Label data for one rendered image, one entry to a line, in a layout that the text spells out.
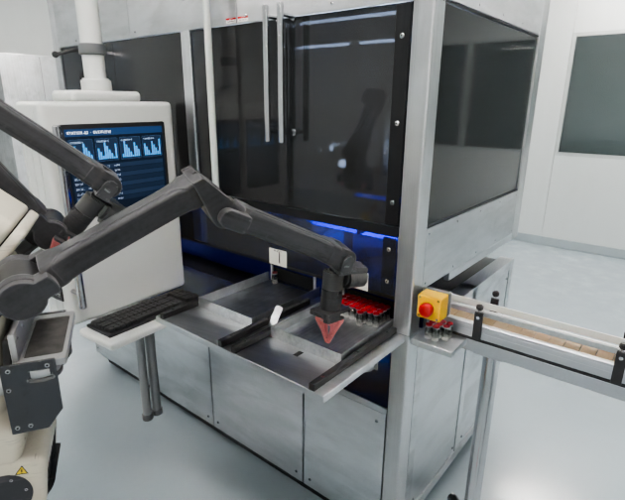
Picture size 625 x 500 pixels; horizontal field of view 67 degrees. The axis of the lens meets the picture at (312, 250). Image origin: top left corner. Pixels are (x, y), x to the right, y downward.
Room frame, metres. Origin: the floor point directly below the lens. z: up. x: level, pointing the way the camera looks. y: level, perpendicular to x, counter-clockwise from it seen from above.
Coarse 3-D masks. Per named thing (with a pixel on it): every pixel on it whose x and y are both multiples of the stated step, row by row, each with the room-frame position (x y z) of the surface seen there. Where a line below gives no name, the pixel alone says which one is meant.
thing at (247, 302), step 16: (224, 288) 1.59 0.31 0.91; (240, 288) 1.64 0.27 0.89; (256, 288) 1.67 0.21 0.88; (272, 288) 1.67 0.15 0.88; (288, 288) 1.67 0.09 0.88; (208, 304) 1.47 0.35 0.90; (224, 304) 1.52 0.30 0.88; (240, 304) 1.52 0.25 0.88; (256, 304) 1.52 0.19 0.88; (272, 304) 1.52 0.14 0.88; (288, 304) 1.47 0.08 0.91; (240, 320) 1.37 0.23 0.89; (256, 320) 1.35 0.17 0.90
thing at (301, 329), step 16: (288, 320) 1.34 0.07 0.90; (304, 320) 1.39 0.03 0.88; (352, 320) 1.39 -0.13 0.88; (272, 336) 1.28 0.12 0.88; (288, 336) 1.24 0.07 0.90; (304, 336) 1.28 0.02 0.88; (320, 336) 1.28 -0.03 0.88; (336, 336) 1.28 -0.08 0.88; (352, 336) 1.28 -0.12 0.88; (368, 336) 1.23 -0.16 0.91; (320, 352) 1.17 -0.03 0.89; (336, 352) 1.13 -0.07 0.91; (352, 352) 1.17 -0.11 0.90
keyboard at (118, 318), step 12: (156, 300) 1.67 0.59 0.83; (168, 300) 1.67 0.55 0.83; (180, 300) 1.70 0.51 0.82; (192, 300) 1.70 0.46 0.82; (120, 312) 1.55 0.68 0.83; (132, 312) 1.56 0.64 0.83; (144, 312) 1.55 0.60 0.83; (156, 312) 1.57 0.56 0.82; (96, 324) 1.47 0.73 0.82; (108, 324) 1.46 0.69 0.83; (120, 324) 1.46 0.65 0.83; (132, 324) 1.48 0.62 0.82; (108, 336) 1.41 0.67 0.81
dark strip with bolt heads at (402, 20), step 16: (400, 16) 1.35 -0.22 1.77; (400, 32) 1.35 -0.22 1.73; (400, 48) 1.34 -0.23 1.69; (400, 64) 1.34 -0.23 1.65; (400, 80) 1.34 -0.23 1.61; (400, 96) 1.34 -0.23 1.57; (400, 112) 1.34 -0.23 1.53; (400, 128) 1.34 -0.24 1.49; (400, 144) 1.33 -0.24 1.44; (400, 160) 1.33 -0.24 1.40; (400, 176) 1.33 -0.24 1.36; (400, 192) 1.33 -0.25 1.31
